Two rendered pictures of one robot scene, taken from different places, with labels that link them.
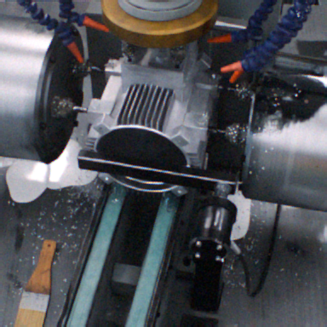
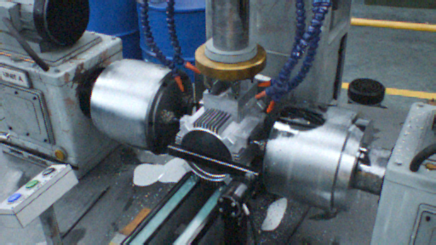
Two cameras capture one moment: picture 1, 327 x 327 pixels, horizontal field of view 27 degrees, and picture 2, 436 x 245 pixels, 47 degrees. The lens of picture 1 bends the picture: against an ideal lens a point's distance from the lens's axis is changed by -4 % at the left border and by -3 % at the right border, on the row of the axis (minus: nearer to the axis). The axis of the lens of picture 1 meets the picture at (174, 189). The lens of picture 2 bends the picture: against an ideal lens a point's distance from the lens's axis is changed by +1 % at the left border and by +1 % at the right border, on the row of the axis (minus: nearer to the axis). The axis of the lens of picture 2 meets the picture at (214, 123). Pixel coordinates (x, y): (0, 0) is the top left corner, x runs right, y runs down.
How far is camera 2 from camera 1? 0.37 m
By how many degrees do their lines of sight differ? 23
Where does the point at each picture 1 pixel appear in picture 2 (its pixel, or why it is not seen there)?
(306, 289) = not seen: outside the picture
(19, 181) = (141, 173)
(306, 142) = (303, 148)
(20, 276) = (119, 225)
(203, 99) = (252, 125)
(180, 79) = (236, 106)
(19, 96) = (139, 101)
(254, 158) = (268, 156)
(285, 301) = not seen: outside the picture
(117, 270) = (180, 228)
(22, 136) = (137, 128)
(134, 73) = (210, 100)
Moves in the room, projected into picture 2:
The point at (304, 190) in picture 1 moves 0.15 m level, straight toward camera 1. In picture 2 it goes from (301, 183) to (269, 223)
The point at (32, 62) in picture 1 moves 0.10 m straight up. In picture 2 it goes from (152, 83) to (147, 48)
